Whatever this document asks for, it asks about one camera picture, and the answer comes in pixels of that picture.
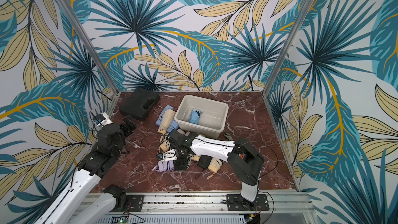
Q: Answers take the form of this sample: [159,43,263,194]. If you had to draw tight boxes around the blue umbrella behind beige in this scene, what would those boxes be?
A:
[167,120,179,133]

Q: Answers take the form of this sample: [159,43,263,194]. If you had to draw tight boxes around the left aluminium corner post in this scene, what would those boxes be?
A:
[56,0,119,94]

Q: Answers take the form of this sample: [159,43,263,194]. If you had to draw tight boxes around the beige plastic storage box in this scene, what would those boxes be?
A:
[174,95,229,139]

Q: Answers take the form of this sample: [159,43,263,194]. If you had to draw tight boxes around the right aluminium corner post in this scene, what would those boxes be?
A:
[262,0,314,98]

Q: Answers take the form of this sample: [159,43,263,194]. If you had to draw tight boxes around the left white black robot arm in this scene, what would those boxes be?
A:
[36,113,136,224]

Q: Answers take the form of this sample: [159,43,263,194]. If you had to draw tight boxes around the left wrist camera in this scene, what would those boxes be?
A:
[92,113,113,129]

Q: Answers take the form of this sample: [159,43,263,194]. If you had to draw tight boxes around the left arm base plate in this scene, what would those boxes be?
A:
[126,195,144,213]

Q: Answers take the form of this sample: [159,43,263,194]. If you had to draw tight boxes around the aluminium corner post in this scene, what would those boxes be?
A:
[262,0,314,98]
[56,0,119,94]

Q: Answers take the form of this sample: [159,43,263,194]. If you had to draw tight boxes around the green circuit board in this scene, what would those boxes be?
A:
[110,216,129,224]

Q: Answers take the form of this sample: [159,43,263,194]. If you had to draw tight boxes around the beige umbrella near box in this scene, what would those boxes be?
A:
[160,135,171,152]

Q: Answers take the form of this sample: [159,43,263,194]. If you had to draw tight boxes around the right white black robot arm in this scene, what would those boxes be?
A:
[165,130,264,202]

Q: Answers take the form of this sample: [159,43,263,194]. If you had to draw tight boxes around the purple umbrella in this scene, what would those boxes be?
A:
[152,160,174,173]

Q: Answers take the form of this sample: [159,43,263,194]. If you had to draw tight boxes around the beige black strap umbrella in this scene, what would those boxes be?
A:
[207,158,223,179]

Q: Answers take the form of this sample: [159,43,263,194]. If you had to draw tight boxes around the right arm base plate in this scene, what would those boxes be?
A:
[222,194,270,212]

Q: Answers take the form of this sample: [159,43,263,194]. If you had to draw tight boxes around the aluminium front rail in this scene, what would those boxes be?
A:
[83,191,320,224]

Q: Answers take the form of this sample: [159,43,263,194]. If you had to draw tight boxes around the black folded umbrella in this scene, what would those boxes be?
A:
[194,155,212,179]

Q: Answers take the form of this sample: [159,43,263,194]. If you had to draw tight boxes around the beige umbrella far left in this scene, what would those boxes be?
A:
[158,110,176,134]

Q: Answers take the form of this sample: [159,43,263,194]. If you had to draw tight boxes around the orange handled pliers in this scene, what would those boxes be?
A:
[223,133,234,141]

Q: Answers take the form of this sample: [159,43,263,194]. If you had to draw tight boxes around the black plastic tool case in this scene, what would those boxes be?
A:
[119,88,160,121]

